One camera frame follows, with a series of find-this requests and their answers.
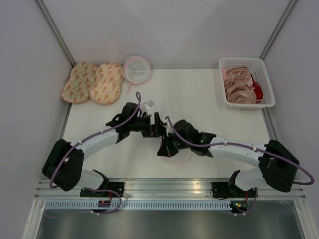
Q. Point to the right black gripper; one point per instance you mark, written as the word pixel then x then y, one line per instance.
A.
pixel 165 149

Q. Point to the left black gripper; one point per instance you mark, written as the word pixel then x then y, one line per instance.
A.
pixel 156 130

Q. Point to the white pink mesh laundry bag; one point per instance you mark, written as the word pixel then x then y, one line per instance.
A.
pixel 181 157

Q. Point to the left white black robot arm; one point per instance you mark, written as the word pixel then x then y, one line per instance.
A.
pixel 64 165

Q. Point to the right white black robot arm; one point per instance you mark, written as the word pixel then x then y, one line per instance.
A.
pixel 273 164

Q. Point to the right floral peach laundry bag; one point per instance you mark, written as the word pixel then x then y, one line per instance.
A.
pixel 108 85

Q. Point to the floral peach laundry bag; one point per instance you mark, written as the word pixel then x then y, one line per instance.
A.
pixel 81 79
pixel 108 85

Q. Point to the left floral peach laundry bag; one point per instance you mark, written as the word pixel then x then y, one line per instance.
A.
pixel 81 79

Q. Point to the red bra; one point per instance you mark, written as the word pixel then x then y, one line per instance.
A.
pixel 257 90

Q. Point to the pink bras pile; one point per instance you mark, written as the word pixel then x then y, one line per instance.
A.
pixel 238 84

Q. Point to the white plastic basket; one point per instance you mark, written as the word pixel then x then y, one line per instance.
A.
pixel 258 70

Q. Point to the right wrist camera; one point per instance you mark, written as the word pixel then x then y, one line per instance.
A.
pixel 164 122

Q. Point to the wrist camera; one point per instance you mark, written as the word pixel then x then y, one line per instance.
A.
pixel 164 122
pixel 146 107

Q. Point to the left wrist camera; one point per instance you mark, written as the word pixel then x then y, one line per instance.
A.
pixel 146 107

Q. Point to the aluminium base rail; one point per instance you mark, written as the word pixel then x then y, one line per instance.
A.
pixel 167 189

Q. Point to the white slotted cable duct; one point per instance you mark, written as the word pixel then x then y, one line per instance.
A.
pixel 139 205

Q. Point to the left aluminium frame post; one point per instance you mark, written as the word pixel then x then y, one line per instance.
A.
pixel 55 31

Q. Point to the aluminium frame post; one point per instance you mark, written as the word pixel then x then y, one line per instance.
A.
pixel 279 26
pixel 55 31

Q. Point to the right aluminium frame post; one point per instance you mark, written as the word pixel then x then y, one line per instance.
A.
pixel 279 26

